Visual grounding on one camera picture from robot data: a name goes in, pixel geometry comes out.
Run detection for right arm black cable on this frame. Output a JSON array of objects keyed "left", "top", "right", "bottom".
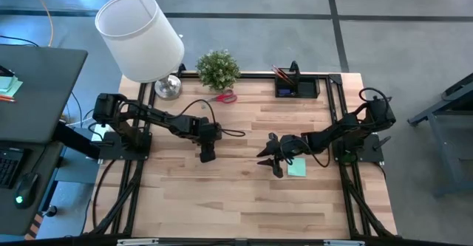
[{"left": 279, "top": 86, "right": 392, "bottom": 168}]

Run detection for orange black hazard tape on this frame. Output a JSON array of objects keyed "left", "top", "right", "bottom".
[{"left": 24, "top": 212, "right": 44, "bottom": 242}]

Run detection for red handled scissors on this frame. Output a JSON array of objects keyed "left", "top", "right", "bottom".
[{"left": 205, "top": 89, "right": 239, "bottom": 105}]

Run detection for grey metal cart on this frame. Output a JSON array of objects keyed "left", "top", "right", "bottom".
[{"left": 407, "top": 72, "right": 473, "bottom": 199}]

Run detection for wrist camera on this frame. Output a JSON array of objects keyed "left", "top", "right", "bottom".
[
  {"left": 199, "top": 144, "right": 217, "bottom": 164},
  {"left": 272, "top": 160, "right": 285, "bottom": 180}
]

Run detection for white metal bracket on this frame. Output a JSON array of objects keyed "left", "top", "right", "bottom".
[
  {"left": 116, "top": 238, "right": 160, "bottom": 246},
  {"left": 323, "top": 239, "right": 366, "bottom": 246}
]

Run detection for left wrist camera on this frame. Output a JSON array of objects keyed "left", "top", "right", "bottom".
[{"left": 199, "top": 144, "right": 217, "bottom": 164}]

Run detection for green paper notes stack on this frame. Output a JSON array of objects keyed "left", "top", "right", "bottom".
[{"left": 0, "top": 75, "right": 24, "bottom": 98}]

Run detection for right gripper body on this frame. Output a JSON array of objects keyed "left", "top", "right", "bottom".
[{"left": 266, "top": 131, "right": 310, "bottom": 160}]

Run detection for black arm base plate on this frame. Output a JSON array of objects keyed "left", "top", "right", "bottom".
[
  {"left": 330, "top": 132, "right": 386, "bottom": 165},
  {"left": 96, "top": 130, "right": 153, "bottom": 162}
]

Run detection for green potted plant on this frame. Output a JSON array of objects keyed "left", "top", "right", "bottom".
[{"left": 194, "top": 49, "right": 242, "bottom": 92}]

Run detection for green sticky note pad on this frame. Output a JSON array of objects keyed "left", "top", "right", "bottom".
[{"left": 287, "top": 157, "right": 308, "bottom": 178}]

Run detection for black computer mouse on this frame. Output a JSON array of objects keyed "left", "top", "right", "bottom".
[{"left": 13, "top": 171, "right": 39, "bottom": 210}]

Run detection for black side desk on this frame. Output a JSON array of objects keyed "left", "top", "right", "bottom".
[{"left": 0, "top": 44, "right": 89, "bottom": 236}]

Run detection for orange floor cable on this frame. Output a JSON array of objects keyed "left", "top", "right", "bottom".
[{"left": 24, "top": 0, "right": 55, "bottom": 48}]

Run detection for white shade silver table lamp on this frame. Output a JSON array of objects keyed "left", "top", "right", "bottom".
[{"left": 94, "top": 0, "right": 186, "bottom": 100}]

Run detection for black mesh desk organizer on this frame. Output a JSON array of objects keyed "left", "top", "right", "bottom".
[{"left": 274, "top": 67, "right": 322, "bottom": 100}]

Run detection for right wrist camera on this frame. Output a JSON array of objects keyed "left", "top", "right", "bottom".
[{"left": 272, "top": 160, "right": 285, "bottom": 180}]

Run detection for black keyboard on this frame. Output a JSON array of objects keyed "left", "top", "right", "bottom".
[{"left": 0, "top": 148, "right": 25, "bottom": 190}]

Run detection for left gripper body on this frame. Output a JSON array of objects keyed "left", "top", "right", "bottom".
[{"left": 198, "top": 122, "right": 223, "bottom": 147}]

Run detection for black aluminium table frame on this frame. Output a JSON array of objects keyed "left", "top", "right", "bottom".
[{"left": 83, "top": 64, "right": 398, "bottom": 239}]

